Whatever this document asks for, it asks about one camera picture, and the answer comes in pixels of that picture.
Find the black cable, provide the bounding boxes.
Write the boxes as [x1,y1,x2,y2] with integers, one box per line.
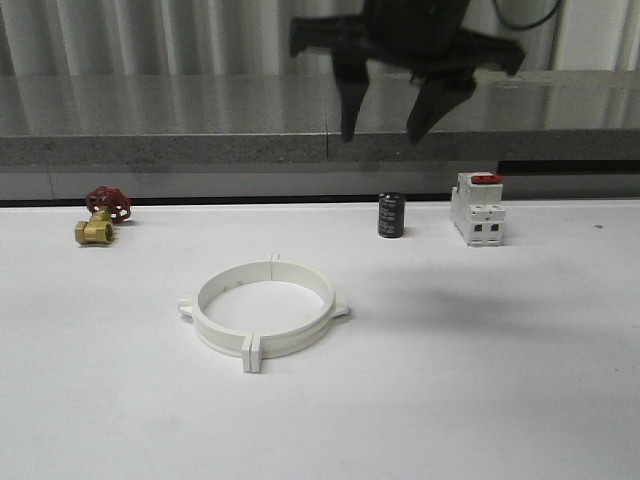
[492,0,564,30]

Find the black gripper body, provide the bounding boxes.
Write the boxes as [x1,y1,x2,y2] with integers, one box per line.
[289,1,525,80]

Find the grey stone ledge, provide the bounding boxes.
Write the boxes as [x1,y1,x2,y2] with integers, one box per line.
[1,71,639,174]

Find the white circuit breaker red switch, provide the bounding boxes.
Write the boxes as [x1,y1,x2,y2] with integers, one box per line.
[450,172,506,247]

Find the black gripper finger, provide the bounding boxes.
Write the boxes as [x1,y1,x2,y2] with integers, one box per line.
[406,72,476,145]
[332,51,369,142]

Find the black cylindrical capacitor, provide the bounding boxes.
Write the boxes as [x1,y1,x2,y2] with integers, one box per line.
[378,192,406,239]

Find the brass valve red handwheel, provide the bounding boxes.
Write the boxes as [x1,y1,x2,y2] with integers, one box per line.
[74,186,131,245]

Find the white half pipe clamp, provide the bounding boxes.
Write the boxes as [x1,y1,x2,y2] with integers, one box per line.
[252,251,350,374]
[178,254,280,373]

